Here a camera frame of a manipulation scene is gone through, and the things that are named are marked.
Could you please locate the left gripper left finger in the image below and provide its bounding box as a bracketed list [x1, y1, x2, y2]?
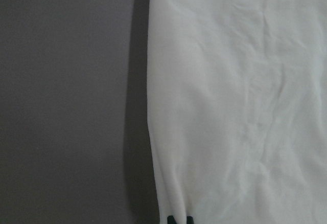
[167, 216, 177, 224]

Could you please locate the cream long-sleeve printed t-shirt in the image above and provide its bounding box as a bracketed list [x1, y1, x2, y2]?
[147, 0, 326, 223]

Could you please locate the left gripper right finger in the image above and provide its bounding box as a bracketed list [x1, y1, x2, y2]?
[186, 216, 194, 224]

